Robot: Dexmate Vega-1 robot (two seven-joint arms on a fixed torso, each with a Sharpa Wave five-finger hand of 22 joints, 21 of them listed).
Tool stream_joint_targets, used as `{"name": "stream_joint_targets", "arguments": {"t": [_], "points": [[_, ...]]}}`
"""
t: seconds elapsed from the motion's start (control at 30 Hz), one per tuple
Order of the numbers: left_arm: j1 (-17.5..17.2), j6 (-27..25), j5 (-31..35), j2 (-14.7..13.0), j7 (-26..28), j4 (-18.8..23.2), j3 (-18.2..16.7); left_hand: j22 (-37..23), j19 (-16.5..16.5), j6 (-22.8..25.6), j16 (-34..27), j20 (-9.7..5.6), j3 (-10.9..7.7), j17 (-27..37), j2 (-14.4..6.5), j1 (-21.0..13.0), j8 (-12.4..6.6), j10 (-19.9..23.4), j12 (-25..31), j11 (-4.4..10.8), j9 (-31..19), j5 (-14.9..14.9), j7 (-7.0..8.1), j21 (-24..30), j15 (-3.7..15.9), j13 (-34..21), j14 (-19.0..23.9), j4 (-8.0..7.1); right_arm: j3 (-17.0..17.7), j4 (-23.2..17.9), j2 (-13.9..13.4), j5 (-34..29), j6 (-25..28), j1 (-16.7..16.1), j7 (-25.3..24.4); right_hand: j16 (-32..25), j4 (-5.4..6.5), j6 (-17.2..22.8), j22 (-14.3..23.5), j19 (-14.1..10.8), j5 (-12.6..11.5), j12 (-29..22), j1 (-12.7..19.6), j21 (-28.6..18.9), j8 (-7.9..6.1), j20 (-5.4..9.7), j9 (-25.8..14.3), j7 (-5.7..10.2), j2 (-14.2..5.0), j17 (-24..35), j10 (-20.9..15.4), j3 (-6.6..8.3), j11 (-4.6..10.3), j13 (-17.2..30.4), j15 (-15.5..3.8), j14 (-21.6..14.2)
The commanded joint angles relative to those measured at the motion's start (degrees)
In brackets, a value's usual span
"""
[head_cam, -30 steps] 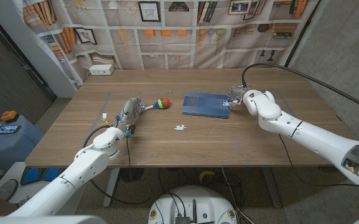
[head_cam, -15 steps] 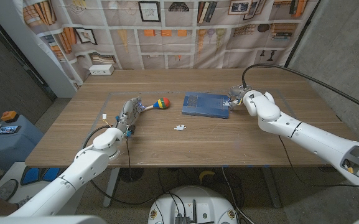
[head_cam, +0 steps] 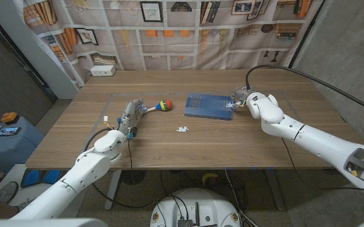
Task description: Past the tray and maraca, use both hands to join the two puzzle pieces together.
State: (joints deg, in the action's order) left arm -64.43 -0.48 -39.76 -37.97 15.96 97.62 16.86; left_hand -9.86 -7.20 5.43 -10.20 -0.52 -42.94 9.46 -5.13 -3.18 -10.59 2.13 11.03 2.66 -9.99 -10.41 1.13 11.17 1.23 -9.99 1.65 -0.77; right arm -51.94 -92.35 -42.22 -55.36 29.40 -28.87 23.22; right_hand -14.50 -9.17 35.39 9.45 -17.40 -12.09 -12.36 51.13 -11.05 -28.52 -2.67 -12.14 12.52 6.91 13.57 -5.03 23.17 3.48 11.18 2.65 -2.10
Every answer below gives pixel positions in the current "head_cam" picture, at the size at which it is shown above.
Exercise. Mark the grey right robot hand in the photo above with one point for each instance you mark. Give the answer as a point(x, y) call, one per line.
point(240, 96)

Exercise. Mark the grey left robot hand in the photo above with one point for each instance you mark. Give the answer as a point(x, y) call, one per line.
point(132, 115)

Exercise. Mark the colourful striped wooden maraca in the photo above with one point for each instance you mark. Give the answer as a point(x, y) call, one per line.
point(165, 105)

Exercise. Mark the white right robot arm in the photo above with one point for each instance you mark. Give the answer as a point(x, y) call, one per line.
point(320, 142)

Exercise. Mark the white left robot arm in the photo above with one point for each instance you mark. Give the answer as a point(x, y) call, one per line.
point(87, 167)

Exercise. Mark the blue flat tray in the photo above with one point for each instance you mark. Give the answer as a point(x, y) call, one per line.
point(207, 107)

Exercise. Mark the white power outlet box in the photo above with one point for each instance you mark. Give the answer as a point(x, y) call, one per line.
point(103, 70)

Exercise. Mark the black round floor object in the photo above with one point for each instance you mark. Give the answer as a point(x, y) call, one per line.
point(133, 176)

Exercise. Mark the white table leg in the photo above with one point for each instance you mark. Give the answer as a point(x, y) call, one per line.
point(113, 189)

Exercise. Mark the printed bookshelf backdrop cloth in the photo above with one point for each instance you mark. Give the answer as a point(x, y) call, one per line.
point(175, 47)

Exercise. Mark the yellow curved object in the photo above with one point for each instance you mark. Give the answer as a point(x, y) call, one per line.
point(209, 176)

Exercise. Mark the black backdrop pole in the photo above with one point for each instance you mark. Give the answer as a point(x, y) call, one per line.
point(304, 38)

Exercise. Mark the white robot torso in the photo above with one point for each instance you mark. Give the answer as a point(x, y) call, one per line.
point(200, 201)

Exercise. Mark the white pillar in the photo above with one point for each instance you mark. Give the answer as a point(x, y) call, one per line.
point(36, 53)

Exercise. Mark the orange and black block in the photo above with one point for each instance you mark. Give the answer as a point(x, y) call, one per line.
point(9, 118)

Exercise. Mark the black smartphone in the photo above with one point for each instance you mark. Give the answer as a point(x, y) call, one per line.
point(9, 131)

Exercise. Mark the blue grey cabinet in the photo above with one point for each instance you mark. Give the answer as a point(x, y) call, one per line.
point(11, 148)

